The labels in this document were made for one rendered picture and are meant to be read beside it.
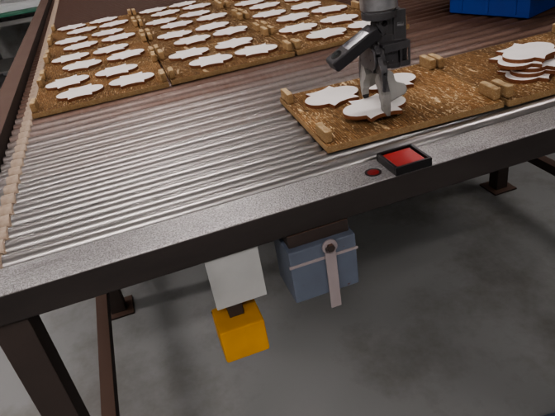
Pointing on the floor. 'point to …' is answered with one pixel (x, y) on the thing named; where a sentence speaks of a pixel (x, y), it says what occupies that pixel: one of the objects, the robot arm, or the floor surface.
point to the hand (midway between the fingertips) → (373, 106)
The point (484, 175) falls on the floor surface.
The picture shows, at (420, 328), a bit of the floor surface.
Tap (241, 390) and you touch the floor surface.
